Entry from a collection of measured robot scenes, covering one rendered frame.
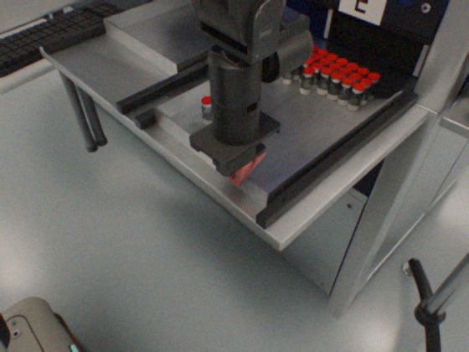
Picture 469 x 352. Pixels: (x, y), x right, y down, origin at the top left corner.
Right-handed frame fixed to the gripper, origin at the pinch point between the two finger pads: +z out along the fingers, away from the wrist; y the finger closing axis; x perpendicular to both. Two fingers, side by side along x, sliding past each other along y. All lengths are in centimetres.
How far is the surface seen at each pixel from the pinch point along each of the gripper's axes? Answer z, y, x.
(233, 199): 2.4, -1.4, -0.9
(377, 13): -10.1, 37.8, 4.3
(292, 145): 2.3, 13.3, 0.6
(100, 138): 68, 17, 101
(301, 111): 2.3, 21.4, 5.4
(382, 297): 91, 55, -17
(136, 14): 0, 20, 54
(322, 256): 64, 37, 1
